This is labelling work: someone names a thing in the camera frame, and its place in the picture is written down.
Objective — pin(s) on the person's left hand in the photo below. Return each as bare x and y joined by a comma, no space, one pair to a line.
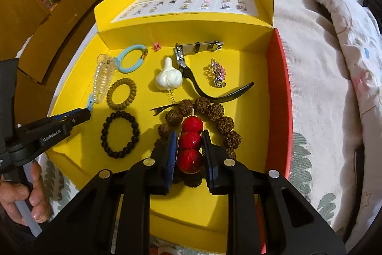
35,198

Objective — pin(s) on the red ball hair clip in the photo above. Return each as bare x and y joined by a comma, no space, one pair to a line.
191,140

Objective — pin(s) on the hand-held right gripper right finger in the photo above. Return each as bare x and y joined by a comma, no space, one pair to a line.
209,165

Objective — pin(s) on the yellow cardboard box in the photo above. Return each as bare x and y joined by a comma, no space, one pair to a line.
244,111

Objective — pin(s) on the wooden wardrobe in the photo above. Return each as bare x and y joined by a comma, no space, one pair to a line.
74,19

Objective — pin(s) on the blue hair clip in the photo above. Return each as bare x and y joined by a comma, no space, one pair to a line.
90,104

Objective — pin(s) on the white patterned quilt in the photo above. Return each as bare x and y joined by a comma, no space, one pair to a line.
328,4

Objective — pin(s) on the white rabbit plush hair clip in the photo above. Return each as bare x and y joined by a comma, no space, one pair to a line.
167,78

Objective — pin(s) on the clear pearl hair claw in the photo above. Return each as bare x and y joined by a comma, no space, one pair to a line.
101,75

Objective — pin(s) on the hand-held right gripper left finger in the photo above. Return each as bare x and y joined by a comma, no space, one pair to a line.
170,162

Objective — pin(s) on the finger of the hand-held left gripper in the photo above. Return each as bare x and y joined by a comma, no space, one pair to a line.
59,126

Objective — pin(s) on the black curved hair clip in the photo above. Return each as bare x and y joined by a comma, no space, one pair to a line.
220,98

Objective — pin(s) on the leaf pattern bed sheet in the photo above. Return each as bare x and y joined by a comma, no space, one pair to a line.
313,123

